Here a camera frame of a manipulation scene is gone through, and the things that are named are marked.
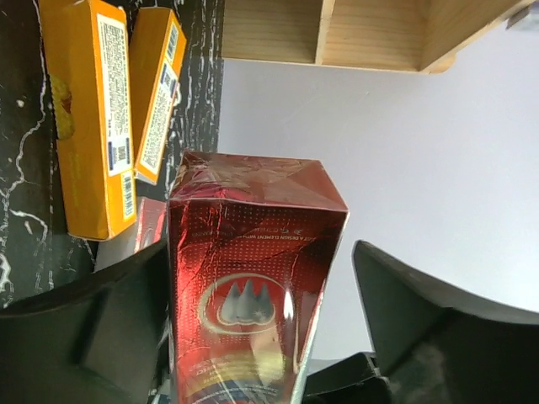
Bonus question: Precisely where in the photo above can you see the wooden shelf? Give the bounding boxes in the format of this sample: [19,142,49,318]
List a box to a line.
[221,0,530,74]

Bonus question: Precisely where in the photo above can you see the yellow toothpaste box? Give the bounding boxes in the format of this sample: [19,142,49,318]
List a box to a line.
[39,1,136,241]
[129,7,187,185]

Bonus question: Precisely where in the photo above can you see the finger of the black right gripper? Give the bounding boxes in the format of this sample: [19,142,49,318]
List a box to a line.
[302,353,392,404]

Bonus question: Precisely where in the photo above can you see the red 3d toothpaste box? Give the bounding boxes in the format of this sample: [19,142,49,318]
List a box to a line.
[134,197,166,253]
[168,151,349,403]

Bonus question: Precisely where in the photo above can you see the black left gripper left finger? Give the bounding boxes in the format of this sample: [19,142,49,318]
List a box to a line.
[1,241,168,403]

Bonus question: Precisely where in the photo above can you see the yellow toothpaste box right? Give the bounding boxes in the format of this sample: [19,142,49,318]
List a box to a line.
[129,7,187,185]

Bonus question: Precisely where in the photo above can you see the yellow toothpaste box left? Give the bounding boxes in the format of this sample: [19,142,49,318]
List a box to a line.
[39,1,136,241]

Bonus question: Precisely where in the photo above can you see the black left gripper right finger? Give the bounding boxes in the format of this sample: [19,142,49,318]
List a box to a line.
[353,241,538,403]

